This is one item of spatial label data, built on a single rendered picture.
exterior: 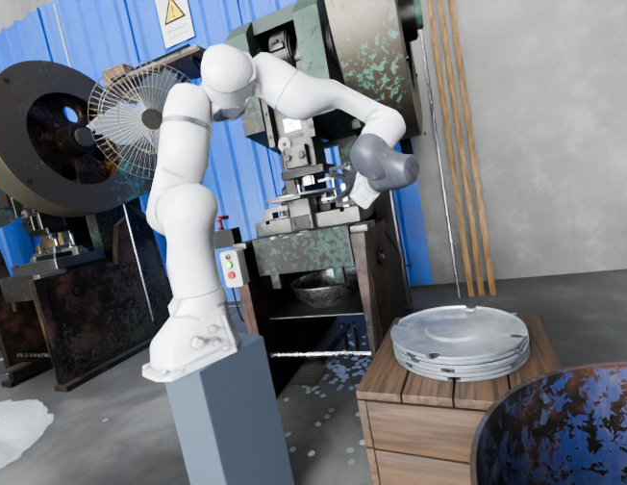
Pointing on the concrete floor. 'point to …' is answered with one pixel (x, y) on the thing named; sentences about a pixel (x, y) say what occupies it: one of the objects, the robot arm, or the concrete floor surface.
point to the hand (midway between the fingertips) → (327, 189)
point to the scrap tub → (562, 429)
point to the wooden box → (433, 414)
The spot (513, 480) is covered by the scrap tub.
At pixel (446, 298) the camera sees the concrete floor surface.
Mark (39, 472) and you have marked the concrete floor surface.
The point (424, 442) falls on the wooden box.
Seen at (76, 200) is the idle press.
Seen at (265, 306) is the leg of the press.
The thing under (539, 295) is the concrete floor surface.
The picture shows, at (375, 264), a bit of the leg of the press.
